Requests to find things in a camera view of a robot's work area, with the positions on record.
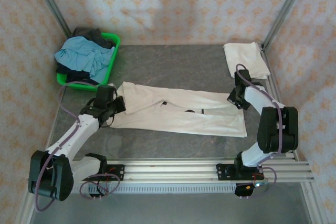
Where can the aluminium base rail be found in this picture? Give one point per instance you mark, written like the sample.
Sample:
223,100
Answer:
170,171

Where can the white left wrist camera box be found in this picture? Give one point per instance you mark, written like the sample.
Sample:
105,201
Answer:
112,85

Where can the dark grey t-shirt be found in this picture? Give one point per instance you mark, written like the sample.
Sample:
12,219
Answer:
90,33

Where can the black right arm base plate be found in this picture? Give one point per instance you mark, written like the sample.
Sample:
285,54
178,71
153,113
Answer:
223,172

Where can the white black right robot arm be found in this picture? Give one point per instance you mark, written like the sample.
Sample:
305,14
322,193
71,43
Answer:
260,98

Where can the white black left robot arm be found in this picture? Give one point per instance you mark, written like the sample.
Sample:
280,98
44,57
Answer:
76,132

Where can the white t-shirt with robot print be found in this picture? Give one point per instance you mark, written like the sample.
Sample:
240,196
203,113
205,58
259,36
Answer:
178,119

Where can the green plastic laundry basket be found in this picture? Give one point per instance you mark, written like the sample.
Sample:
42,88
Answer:
110,58

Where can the navy blue t-shirt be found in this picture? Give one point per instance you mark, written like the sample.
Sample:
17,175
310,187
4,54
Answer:
76,77

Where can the aluminium table side rail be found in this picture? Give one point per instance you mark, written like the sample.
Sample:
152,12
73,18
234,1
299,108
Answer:
271,87
53,127

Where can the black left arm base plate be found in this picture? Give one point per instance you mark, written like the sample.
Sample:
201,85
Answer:
118,172

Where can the black controller box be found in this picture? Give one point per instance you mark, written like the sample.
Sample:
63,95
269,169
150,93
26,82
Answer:
244,190

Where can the light blue t-shirt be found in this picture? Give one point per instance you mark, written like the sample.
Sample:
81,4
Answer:
81,53

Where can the aluminium frame post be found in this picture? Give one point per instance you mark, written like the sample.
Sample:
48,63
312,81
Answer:
49,1
288,1

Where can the folded plain white t-shirt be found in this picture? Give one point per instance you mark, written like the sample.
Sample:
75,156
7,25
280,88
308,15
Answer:
246,56

